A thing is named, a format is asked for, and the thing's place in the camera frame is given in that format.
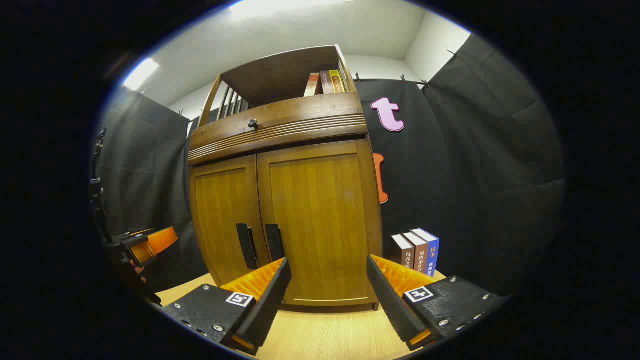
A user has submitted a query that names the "dark brown book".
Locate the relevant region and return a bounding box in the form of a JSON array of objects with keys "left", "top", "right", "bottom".
[{"left": 390, "top": 234, "right": 416, "bottom": 268}]

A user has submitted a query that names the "black backdrop cloth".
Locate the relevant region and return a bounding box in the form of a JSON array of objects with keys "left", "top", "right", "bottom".
[{"left": 92, "top": 32, "right": 566, "bottom": 301}]

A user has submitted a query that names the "blue book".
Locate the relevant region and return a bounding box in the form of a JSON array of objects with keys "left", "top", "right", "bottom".
[{"left": 411, "top": 228, "right": 441, "bottom": 277}]

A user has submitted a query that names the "wooden double-door shoe cabinet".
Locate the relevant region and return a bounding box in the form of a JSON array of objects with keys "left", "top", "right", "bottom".
[{"left": 187, "top": 44, "right": 383, "bottom": 312}]

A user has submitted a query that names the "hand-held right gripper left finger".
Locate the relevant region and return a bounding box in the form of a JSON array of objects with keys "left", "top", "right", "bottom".
[{"left": 162, "top": 257, "right": 292, "bottom": 357}]

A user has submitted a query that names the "wooden shoe cabinet door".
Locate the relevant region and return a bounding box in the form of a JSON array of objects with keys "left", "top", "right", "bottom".
[
  {"left": 256, "top": 140, "right": 379, "bottom": 307},
  {"left": 190, "top": 155, "right": 271, "bottom": 287}
]

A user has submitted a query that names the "black door handle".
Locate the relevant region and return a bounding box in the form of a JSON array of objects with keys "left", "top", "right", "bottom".
[
  {"left": 264, "top": 223, "right": 286, "bottom": 262},
  {"left": 236, "top": 223, "right": 259, "bottom": 270}
]

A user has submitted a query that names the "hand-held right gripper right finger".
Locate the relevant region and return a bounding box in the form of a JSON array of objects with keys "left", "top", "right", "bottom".
[{"left": 366, "top": 254, "right": 511, "bottom": 352}]

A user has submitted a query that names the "ceiling light panel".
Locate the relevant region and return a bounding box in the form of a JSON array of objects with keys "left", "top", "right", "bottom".
[{"left": 122, "top": 57, "right": 161, "bottom": 92}]

